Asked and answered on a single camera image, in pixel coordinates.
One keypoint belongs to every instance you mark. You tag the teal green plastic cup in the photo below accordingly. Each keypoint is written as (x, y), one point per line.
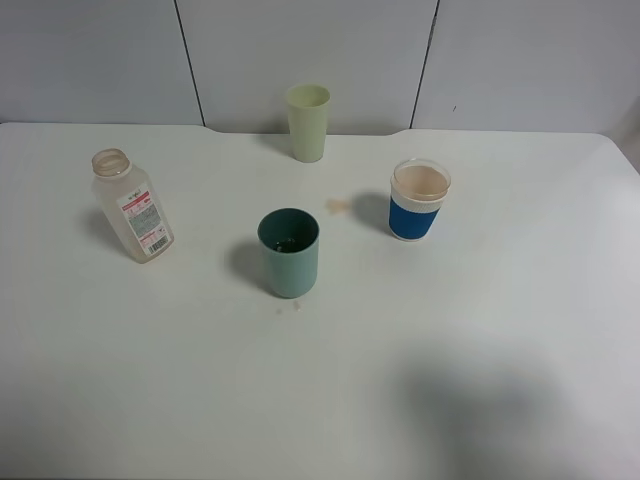
(289, 240)

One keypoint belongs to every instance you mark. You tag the clear plastic drink bottle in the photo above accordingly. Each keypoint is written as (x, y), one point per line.
(131, 205)

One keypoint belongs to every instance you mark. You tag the blue sleeved paper cup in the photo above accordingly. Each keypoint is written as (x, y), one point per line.
(418, 188)

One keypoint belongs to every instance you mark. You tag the pale yellow plastic cup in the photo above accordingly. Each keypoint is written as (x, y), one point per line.
(307, 106)

